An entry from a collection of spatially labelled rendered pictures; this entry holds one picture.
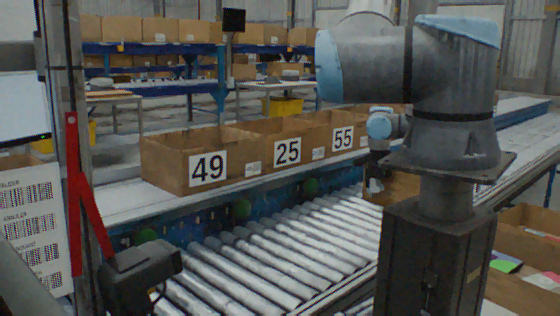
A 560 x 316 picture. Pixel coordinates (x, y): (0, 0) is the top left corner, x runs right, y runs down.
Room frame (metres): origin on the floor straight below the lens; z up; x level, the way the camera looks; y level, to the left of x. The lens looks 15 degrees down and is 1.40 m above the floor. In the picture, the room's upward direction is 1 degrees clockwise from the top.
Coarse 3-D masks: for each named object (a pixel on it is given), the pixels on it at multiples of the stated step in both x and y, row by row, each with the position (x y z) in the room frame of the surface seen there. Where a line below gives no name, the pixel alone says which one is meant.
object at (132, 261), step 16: (160, 240) 0.64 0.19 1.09; (128, 256) 0.58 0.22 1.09; (144, 256) 0.58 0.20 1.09; (160, 256) 0.59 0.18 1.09; (176, 256) 0.60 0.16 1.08; (112, 272) 0.55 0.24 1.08; (128, 272) 0.55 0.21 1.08; (144, 272) 0.56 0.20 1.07; (160, 272) 0.58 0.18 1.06; (176, 272) 0.60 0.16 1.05; (112, 288) 0.53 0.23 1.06; (128, 288) 0.54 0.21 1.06; (144, 288) 0.56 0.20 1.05; (128, 304) 0.55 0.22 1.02; (144, 304) 0.57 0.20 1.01
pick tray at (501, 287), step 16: (496, 240) 1.27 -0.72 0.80; (512, 240) 1.23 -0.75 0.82; (528, 240) 1.19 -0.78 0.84; (512, 256) 1.22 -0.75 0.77; (528, 256) 1.19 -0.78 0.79; (544, 256) 1.15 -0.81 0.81; (496, 272) 0.99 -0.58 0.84; (528, 272) 1.14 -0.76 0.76; (496, 288) 0.99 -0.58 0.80; (512, 288) 0.96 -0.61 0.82; (528, 288) 0.93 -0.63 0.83; (496, 304) 0.98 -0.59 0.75; (512, 304) 0.95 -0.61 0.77; (528, 304) 0.92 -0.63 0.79; (544, 304) 0.89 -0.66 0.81
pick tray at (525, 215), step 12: (528, 204) 1.50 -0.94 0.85; (504, 216) 1.41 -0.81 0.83; (516, 216) 1.48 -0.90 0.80; (528, 216) 1.49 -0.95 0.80; (540, 216) 1.46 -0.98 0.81; (552, 216) 1.43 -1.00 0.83; (504, 228) 1.29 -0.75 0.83; (516, 228) 1.27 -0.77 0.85; (528, 228) 1.47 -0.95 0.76; (540, 228) 1.45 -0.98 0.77; (552, 228) 1.42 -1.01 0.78; (540, 240) 1.20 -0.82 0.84; (552, 240) 1.18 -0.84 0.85
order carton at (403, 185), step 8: (392, 176) 1.67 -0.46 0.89; (400, 176) 1.64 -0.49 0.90; (408, 176) 1.62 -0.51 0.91; (416, 176) 1.59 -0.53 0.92; (384, 184) 1.70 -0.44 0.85; (392, 184) 1.67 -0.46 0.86; (400, 184) 1.64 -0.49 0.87; (408, 184) 1.62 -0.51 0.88; (416, 184) 1.59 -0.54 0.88; (384, 192) 1.69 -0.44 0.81; (392, 192) 1.67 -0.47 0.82; (400, 192) 1.64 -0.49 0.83; (408, 192) 1.61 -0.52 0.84; (416, 192) 1.59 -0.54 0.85; (368, 200) 1.75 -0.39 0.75; (376, 200) 1.72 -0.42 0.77; (384, 200) 1.69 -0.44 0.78; (392, 200) 1.66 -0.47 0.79
